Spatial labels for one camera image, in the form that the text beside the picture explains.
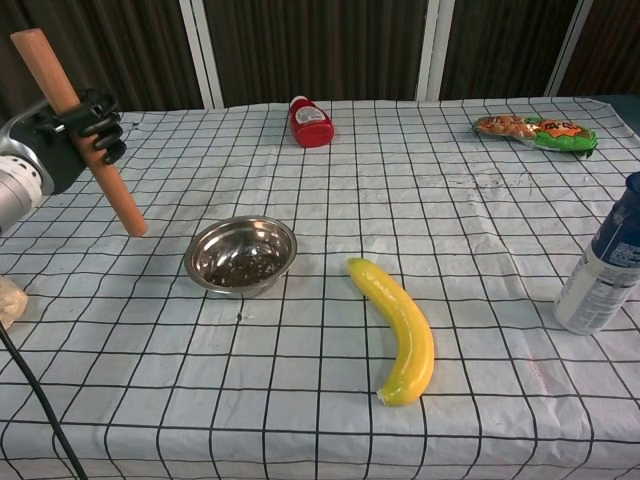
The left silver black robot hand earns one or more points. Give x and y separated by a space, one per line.
50 150

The wooden rolling pin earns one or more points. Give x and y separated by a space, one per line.
50 75

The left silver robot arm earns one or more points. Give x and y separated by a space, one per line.
15 192

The stainless steel bowl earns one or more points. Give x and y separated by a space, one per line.
240 255

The beige bread piece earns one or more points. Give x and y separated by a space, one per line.
11 302

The red ketchup bottle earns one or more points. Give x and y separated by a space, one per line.
312 125

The dark brown curtain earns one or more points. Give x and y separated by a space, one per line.
320 45

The white black checkered tablecloth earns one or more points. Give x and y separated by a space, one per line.
320 350

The yellow banana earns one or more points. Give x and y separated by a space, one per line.
407 325

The green orange snack bag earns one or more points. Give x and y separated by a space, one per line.
550 132

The white blue canister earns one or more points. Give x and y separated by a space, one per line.
600 270

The white frame post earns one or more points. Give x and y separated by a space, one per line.
434 50
202 55
567 50

